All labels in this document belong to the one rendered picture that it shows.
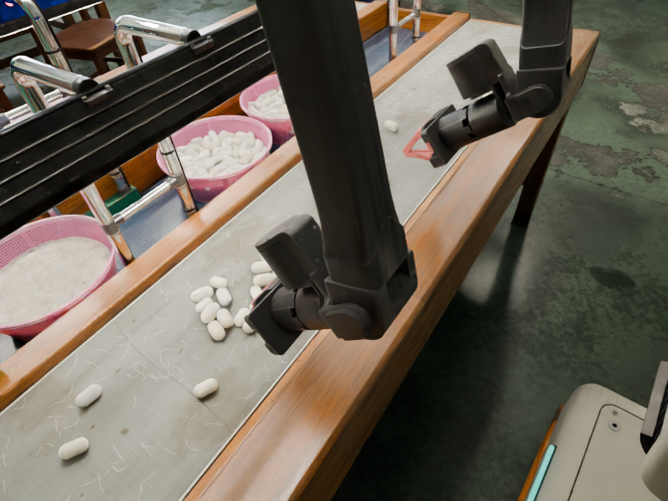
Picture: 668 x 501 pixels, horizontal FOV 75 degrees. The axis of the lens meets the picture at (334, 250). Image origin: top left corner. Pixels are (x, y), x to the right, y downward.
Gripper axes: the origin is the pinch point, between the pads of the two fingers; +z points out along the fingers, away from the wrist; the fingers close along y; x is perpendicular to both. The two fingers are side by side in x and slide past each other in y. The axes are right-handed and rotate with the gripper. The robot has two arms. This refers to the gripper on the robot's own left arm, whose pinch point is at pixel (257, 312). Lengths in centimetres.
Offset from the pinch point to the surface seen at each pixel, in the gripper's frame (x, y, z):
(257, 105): -28, -56, 43
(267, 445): 11.1, 12.1, -4.9
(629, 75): 78, -302, 31
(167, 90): -28.8, -6.2, -7.5
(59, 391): -7.5, 22.4, 20.5
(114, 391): -2.9, 17.9, 15.2
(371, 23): -31, -127, 49
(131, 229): -21, -9, 46
